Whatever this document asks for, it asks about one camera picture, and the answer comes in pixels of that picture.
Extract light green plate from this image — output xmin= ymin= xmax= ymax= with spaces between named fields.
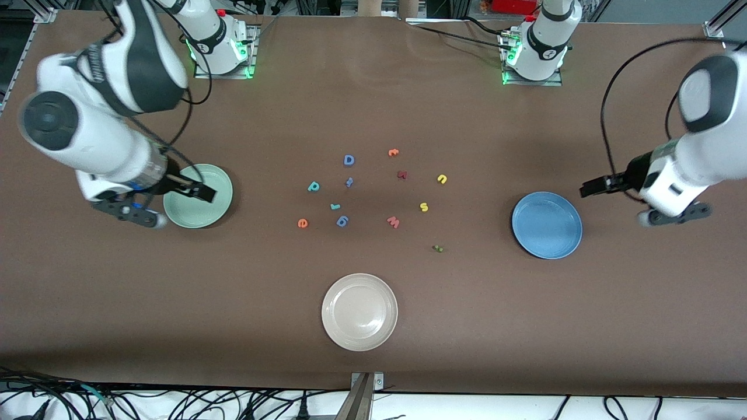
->
xmin=163 ymin=163 xmax=233 ymax=229

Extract blue plate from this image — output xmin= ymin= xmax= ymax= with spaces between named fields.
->
xmin=511 ymin=191 xmax=583 ymax=260

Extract beige plate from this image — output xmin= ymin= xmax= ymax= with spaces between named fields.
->
xmin=321 ymin=273 xmax=399 ymax=352

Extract red box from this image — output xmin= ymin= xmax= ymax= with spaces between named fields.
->
xmin=492 ymin=0 xmax=539 ymax=15

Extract grey metal bar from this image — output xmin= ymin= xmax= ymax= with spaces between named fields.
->
xmin=336 ymin=373 xmax=374 ymax=420

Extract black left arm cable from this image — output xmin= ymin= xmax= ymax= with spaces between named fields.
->
xmin=601 ymin=38 xmax=730 ymax=202

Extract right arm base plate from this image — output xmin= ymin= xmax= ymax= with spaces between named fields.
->
xmin=194 ymin=23 xmax=259 ymax=79

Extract aluminium frame profile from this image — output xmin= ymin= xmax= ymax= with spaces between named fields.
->
xmin=0 ymin=6 xmax=59 ymax=114
xmin=703 ymin=0 xmax=747 ymax=40

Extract black table cable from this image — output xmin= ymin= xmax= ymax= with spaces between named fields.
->
xmin=406 ymin=22 xmax=508 ymax=50

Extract teal floor cable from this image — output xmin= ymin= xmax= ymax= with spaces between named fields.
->
xmin=79 ymin=384 xmax=114 ymax=406

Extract tangled black floor cables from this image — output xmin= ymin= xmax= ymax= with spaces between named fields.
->
xmin=0 ymin=366 xmax=351 ymax=420

